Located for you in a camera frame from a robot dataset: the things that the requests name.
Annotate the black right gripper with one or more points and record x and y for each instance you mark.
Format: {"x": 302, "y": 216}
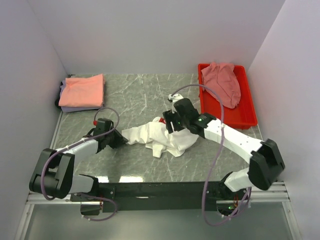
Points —
{"x": 170, "y": 117}

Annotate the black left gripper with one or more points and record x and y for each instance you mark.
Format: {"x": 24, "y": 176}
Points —
{"x": 120, "y": 141}

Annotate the white Coca-Cola t-shirt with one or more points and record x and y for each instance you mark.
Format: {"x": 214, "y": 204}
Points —
{"x": 156, "y": 137}

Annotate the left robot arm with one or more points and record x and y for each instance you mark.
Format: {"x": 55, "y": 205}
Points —
{"x": 56, "y": 167}

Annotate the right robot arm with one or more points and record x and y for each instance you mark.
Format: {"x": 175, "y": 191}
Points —
{"x": 263, "y": 157}

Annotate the folded salmon pink t-shirt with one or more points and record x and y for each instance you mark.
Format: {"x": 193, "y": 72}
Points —
{"x": 80, "y": 92}

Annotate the folded lavender t-shirt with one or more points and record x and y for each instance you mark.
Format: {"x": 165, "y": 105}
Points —
{"x": 66, "y": 109}

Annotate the crumpled pink t-shirt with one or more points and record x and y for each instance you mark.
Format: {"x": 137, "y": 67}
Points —
{"x": 220, "y": 77}

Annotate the red plastic bin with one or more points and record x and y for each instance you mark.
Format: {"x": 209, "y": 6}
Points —
{"x": 243, "y": 116}

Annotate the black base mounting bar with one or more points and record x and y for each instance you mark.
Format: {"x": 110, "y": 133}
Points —
{"x": 149, "y": 196}

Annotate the aluminium rail frame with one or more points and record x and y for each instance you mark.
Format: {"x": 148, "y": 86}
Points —
{"x": 162, "y": 211}

